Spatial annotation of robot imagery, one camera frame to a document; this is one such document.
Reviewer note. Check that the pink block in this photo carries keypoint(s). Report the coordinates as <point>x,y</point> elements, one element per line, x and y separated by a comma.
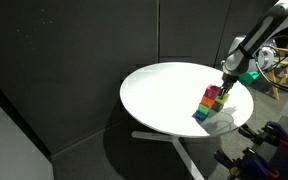
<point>212,91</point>

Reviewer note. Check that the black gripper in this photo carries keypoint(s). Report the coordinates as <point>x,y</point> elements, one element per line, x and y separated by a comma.
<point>228,83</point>

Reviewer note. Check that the purple orange spring clamp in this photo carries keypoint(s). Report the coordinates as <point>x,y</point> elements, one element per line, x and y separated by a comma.
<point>272,133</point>

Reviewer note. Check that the gray block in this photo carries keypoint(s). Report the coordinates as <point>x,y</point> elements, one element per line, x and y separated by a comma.
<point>217,107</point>

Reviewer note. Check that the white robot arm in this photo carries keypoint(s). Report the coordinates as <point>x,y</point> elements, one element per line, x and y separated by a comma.
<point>249,53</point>

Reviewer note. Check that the wooden chair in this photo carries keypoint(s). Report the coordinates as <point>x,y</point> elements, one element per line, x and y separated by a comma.
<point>278,72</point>

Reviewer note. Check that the orange block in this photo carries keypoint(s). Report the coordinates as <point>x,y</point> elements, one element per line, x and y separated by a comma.
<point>207,101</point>

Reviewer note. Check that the blue block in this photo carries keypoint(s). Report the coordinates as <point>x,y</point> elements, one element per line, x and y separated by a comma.
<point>199,116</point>

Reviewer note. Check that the light green block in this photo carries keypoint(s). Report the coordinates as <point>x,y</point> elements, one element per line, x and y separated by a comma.
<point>222,100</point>

